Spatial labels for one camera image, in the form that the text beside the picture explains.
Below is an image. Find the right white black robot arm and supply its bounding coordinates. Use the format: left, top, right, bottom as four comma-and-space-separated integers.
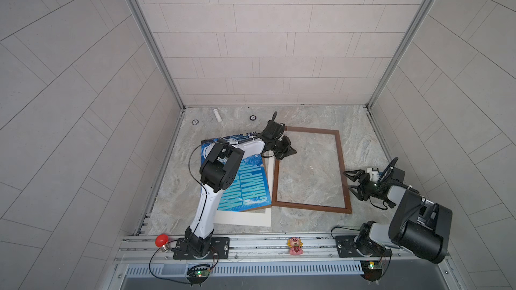
343, 164, 453, 264

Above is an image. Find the white cylinder tube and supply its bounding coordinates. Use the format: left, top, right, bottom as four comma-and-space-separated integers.
213, 109, 223, 122

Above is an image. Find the aluminium front rail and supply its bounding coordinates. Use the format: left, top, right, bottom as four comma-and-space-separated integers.
112, 231, 450, 265

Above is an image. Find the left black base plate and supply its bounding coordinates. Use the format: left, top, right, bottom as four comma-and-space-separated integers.
173, 237, 230, 260

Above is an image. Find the right green circuit board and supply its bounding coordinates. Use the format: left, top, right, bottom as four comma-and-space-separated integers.
360, 261, 384, 282

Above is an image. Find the cream white mat board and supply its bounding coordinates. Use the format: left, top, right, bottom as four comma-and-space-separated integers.
214, 158, 275, 227

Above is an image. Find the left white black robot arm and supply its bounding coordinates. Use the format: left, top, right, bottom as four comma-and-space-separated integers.
185, 118, 297, 257

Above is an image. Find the brown wooden picture frame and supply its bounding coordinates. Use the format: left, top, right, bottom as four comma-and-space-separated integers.
272, 126, 353, 214

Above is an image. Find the pink toy figure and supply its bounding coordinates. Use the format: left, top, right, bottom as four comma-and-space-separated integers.
287, 237, 304, 256

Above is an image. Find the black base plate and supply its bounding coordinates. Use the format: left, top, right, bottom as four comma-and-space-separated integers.
173, 237, 230, 260
335, 235, 392, 258

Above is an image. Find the green circuit board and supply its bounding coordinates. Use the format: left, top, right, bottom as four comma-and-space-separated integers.
360, 261, 384, 282
186, 264, 212, 285

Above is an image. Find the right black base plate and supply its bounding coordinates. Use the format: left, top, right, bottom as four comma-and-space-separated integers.
335, 235, 392, 258

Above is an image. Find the red emergency stop button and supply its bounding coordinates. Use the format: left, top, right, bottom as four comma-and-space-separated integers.
155, 234, 170, 252

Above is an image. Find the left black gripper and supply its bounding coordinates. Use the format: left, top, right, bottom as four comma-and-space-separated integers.
268, 136, 297, 160

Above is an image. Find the left green circuit board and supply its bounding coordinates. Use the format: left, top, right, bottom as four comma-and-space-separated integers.
186, 264, 212, 285

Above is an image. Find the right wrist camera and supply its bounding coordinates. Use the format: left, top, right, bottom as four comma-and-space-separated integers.
366, 168, 382, 183

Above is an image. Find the white vented cable duct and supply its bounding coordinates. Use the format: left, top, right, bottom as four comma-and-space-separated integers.
126, 261, 364, 278

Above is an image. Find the blue poster photo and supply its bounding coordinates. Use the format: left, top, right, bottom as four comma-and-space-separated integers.
197, 134, 271, 213

